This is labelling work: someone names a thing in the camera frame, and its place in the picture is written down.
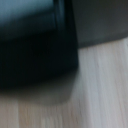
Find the black air fryer drawer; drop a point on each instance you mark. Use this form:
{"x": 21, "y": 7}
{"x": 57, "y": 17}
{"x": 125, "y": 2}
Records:
{"x": 36, "y": 53}

